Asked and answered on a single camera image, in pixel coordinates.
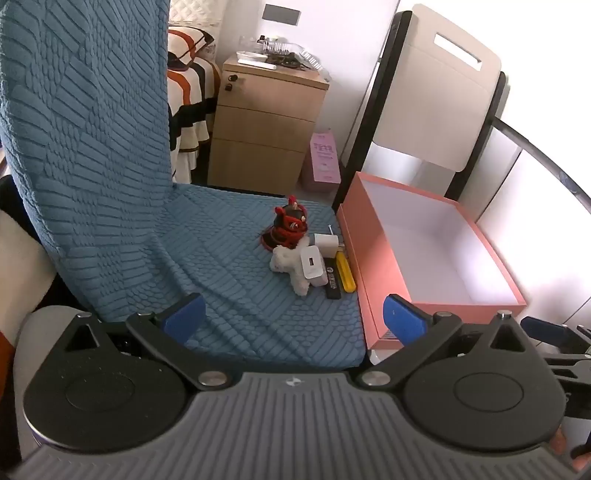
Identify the white plush toy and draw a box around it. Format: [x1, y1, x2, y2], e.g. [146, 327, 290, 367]
[270, 237, 312, 296]

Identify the person's right hand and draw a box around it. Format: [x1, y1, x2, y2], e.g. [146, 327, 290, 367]
[551, 422, 591, 474]

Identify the flat white box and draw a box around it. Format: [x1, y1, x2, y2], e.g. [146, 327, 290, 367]
[236, 52, 278, 70]

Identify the small black rectangular object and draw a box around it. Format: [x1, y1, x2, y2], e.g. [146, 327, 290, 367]
[322, 257, 343, 300]

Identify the dark small items pile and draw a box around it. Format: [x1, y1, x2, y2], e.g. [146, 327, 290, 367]
[268, 54, 306, 70]

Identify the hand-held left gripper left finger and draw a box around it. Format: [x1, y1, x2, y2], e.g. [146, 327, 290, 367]
[62, 293, 229, 391]

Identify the wooden drawer cabinet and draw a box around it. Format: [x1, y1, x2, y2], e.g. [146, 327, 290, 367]
[207, 56, 330, 195]

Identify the plain white charger cube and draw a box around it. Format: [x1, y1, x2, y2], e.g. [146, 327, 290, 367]
[314, 233, 343, 257]

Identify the striped bed cover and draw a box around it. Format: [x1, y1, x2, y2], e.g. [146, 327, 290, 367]
[167, 60, 222, 183]

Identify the grey wall switch panel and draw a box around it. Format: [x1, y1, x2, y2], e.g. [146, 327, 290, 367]
[262, 4, 302, 25]

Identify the chair with blue textured cover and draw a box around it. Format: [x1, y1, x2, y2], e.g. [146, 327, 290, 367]
[0, 0, 370, 370]

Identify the striped pillow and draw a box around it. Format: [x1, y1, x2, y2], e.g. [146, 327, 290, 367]
[167, 28, 217, 70]

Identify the white folding chair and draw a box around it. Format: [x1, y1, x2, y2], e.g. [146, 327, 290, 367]
[339, 4, 509, 208]

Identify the pink paper bag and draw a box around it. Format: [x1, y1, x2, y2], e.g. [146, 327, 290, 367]
[300, 130, 342, 195]

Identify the pink cardboard box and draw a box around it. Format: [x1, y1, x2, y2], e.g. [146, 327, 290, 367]
[336, 171, 527, 352]

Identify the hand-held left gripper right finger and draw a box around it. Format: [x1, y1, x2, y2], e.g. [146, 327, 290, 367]
[355, 294, 532, 388]

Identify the white quilted headboard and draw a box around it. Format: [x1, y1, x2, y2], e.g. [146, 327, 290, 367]
[168, 0, 252, 40]

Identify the yellow handled screwdriver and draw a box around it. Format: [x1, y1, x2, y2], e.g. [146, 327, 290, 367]
[327, 224, 357, 294]

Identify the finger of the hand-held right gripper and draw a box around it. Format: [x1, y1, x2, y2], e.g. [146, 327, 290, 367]
[521, 316, 591, 356]

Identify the white charger with front port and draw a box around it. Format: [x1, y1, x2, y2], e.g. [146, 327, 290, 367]
[299, 247, 327, 281]

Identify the black curved metal rail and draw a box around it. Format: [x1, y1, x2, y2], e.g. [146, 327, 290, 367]
[489, 115, 591, 206]

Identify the red and black figurine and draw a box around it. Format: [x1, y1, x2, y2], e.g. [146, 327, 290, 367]
[261, 196, 309, 252]

